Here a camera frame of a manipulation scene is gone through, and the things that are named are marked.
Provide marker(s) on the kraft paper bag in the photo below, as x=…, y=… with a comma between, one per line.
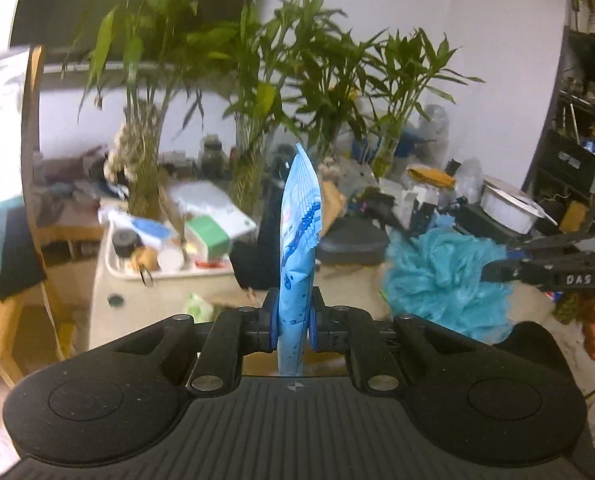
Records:
x=331, y=202

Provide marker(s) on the white soft paper pack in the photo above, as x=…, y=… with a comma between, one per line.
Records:
x=212, y=200

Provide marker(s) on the bamboo plant in glass vase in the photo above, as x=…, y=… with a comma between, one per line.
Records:
x=387, y=152
x=247, y=175
x=322, y=110

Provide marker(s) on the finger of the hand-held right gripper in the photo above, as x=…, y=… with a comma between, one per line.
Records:
x=542, y=246
x=502, y=272

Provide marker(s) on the yellow flat packet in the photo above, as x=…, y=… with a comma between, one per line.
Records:
x=432, y=176

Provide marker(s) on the teal bath loofah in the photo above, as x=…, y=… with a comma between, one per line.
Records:
x=437, y=280

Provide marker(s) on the bamboo vase with white flowers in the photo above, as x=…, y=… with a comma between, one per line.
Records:
x=142, y=180

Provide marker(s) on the dark glass jar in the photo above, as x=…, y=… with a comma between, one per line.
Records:
x=212, y=157

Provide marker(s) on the black shelf unit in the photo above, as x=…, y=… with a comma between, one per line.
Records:
x=577, y=150

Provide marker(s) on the black cloth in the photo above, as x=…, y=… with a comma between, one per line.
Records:
x=14, y=255

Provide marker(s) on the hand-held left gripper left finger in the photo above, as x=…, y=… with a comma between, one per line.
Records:
x=273, y=332

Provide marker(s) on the green and white tissue box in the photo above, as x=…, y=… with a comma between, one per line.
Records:
x=207, y=234

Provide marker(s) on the orange bottle with white cap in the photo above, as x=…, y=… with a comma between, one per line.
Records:
x=170, y=260

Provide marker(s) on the small black tripod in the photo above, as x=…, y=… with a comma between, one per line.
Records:
x=382, y=210

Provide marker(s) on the white plastic tray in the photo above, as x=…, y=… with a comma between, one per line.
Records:
x=122, y=270

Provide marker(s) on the clear plastic bag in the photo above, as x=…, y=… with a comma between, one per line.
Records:
x=437, y=120

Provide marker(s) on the white bowl container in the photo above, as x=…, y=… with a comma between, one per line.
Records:
x=507, y=207

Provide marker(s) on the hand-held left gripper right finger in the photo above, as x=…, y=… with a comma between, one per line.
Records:
x=316, y=332

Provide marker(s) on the small black disc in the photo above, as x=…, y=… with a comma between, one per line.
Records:
x=114, y=301

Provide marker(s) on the blue wipes packet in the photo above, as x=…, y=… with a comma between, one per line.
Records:
x=300, y=240

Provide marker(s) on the grey zip case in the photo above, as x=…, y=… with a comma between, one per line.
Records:
x=350, y=247

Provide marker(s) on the white and blue lotion bottle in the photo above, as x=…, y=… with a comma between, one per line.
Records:
x=140, y=226

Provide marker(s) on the wooden chair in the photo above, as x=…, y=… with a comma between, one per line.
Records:
x=36, y=160

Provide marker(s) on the black round jar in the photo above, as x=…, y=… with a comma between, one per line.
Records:
x=125, y=245

